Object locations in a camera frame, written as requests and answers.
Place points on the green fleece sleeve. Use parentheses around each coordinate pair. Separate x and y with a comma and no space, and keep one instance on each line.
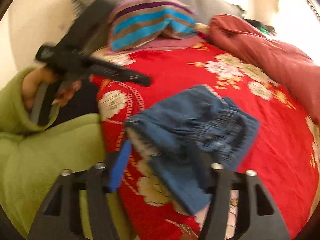
(32,156)

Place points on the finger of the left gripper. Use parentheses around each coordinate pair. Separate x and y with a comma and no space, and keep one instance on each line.
(115,72)

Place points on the striped blue brown pillow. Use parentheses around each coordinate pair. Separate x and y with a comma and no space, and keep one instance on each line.
(136,22)

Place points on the person's left hand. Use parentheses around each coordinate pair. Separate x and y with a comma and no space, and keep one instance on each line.
(45,87)

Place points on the pink quilted sheet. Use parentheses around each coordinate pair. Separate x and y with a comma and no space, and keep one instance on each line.
(159,44)

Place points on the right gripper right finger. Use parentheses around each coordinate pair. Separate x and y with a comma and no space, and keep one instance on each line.
(240,206)

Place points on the rust red duvet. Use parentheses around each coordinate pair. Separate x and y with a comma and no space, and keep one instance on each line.
(282,62)

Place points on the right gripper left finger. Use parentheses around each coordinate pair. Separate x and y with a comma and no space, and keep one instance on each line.
(59,215)

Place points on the blue pants with lace hem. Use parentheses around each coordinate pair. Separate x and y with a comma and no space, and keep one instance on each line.
(172,133)

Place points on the red floral blanket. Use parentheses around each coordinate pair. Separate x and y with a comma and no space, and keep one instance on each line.
(284,153)

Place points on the person's right hand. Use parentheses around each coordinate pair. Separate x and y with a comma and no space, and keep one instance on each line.
(187,232)

